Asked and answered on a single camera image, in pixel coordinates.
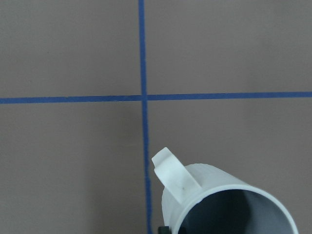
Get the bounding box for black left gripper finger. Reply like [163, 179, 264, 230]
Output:
[157, 226, 171, 234]

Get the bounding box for white ribbed mug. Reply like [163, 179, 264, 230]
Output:
[152, 148, 298, 234]

